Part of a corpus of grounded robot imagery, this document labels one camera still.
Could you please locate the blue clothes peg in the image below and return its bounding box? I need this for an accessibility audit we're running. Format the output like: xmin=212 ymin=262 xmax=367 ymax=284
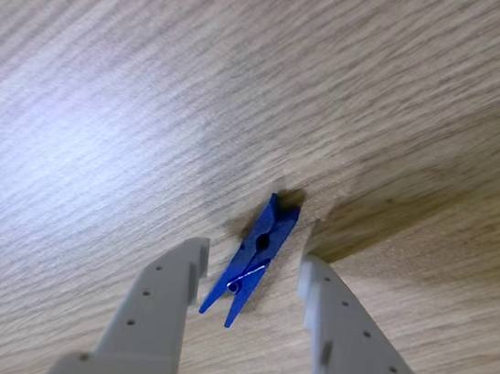
xmin=196 ymin=184 xmax=303 ymax=337

